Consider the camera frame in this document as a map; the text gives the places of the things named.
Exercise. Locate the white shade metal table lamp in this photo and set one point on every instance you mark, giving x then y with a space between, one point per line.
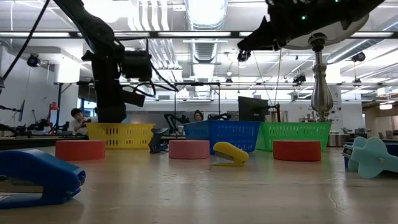
321 93

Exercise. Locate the blue plastic basket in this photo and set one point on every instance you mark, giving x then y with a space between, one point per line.
230 133

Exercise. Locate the black ceiling camera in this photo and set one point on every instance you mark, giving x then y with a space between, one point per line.
359 57
299 78
33 60
244 56

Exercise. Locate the black overhead rig beam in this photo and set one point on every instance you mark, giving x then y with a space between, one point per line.
73 34

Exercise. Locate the green plastic basket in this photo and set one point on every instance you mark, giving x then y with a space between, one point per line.
295 130

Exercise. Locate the light blue staple remover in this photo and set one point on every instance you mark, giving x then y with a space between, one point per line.
373 158

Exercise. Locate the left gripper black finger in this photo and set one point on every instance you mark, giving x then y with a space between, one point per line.
105 115
119 115

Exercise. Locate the dark staple remover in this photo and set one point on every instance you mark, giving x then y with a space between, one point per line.
157 140

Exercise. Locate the pink tape roll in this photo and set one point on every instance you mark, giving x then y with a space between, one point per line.
189 150

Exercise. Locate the person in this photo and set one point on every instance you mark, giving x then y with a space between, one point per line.
198 115
77 123

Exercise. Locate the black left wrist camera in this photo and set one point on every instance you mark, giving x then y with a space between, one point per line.
136 65

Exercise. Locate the yellow plastic clip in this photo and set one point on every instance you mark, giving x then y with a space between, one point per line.
230 151

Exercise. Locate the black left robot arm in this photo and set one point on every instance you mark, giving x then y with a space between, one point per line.
93 28

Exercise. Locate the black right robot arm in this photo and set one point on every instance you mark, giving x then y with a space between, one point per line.
311 15

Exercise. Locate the thin side-on monitor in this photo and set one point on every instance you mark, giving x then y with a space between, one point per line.
21 110

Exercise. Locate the black background station frame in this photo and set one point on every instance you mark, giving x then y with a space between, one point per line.
59 102

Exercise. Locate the black background robot arm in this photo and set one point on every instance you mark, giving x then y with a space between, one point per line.
219 117
174 119

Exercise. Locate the yellow plastic basket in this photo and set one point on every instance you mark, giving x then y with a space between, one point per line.
124 135

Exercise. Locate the red background stand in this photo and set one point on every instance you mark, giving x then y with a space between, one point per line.
53 107

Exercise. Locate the black background monitor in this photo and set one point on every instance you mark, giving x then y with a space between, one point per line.
252 109

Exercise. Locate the red tape roll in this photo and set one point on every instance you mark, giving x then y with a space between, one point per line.
81 150
297 151

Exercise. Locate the silver ventilation duct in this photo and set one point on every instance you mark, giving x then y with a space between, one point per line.
205 53

